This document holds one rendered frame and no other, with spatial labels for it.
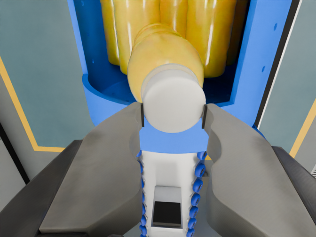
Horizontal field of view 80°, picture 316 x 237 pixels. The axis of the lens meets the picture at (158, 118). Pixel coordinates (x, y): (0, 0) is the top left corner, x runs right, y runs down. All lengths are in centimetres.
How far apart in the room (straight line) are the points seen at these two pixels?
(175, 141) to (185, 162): 45
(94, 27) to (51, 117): 166
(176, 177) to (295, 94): 131
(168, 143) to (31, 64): 167
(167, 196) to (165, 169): 10
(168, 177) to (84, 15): 57
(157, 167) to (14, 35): 147
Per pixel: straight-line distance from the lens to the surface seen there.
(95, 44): 37
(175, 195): 74
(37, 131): 216
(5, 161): 239
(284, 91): 175
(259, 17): 21
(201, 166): 63
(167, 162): 67
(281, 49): 144
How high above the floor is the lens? 141
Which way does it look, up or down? 58 degrees down
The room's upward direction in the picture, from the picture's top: 172 degrees counter-clockwise
